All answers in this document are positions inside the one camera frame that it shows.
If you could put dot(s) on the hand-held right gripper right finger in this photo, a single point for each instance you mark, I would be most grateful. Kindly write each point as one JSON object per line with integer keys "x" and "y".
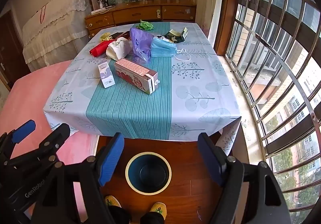
{"x": 212, "y": 161}

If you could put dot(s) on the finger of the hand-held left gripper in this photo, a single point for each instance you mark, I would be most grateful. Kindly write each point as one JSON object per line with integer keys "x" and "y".
{"x": 23, "y": 130}
{"x": 54, "y": 138}

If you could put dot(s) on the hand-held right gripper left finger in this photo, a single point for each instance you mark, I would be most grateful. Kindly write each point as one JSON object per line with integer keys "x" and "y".
{"x": 111, "y": 160}

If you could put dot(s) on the round cream waste bin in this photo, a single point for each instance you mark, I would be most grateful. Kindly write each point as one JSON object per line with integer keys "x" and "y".
{"x": 148, "y": 176}

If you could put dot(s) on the red packet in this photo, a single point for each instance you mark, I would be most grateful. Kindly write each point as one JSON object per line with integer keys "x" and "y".
{"x": 97, "y": 48}

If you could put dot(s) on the yellow paper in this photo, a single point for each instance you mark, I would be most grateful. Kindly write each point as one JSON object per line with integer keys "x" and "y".
{"x": 106, "y": 36}

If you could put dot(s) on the black card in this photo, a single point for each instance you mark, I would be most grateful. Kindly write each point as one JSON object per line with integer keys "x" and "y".
{"x": 116, "y": 35}

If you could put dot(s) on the black gold wrapper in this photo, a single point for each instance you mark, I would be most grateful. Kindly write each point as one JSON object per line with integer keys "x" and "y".
{"x": 169, "y": 37}

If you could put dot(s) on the green paper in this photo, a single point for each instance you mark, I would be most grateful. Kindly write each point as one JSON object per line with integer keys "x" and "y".
{"x": 146, "y": 25}

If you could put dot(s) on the yellow knitted slipper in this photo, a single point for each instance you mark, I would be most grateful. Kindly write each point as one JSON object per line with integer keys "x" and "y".
{"x": 112, "y": 201}
{"x": 158, "y": 209}

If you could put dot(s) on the person's left leg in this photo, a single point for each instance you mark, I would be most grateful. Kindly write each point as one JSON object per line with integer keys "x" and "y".
{"x": 119, "y": 215}

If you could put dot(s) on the person's leg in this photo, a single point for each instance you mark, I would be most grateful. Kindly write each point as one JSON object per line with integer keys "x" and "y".
{"x": 154, "y": 219}
{"x": 119, "y": 215}

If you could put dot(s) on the person's right leg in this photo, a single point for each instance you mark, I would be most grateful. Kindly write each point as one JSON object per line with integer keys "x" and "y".
{"x": 154, "y": 219}

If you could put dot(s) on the small white purple box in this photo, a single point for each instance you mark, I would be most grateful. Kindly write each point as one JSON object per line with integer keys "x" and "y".
{"x": 106, "y": 74}

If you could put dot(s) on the dark wooden door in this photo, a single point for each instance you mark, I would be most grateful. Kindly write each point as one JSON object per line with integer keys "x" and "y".
{"x": 7, "y": 45}

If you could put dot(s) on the pink drink carton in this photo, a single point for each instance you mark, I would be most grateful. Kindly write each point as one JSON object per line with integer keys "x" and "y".
{"x": 136, "y": 76}

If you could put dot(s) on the lace covered furniture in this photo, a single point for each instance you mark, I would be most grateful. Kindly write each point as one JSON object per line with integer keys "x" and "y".
{"x": 55, "y": 25}

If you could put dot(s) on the white crumpled bag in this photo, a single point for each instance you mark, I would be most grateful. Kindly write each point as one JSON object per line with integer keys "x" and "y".
{"x": 117, "y": 49}

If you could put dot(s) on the metal window grille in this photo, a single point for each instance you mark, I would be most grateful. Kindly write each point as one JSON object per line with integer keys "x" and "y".
{"x": 275, "y": 61}

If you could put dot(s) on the purple plastic bag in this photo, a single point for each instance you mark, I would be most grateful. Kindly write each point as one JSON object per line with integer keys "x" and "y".
{"x": 140, "y": 43}

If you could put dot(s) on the blue face mask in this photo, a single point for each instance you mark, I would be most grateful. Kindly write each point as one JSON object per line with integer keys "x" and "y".
{"x": 163, "y": 48}

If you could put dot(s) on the dark green small box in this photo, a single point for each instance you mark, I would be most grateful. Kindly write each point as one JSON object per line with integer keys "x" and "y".
{"x": 185, "y": 34}

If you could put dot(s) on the white power strip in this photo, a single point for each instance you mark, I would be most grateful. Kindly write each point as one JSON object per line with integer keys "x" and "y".
{"x": 100, "y": 10}

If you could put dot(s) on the wooden dresser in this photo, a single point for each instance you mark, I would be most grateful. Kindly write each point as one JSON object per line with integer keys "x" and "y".
{"x": 135, "y": 13}

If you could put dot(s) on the green white drawer hook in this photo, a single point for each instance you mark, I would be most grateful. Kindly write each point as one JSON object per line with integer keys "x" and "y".
{"x": 158, "y": 13}

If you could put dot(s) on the wooden window frame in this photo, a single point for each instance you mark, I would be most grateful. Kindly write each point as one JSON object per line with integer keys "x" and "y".
{"x": 230, "y": 8}

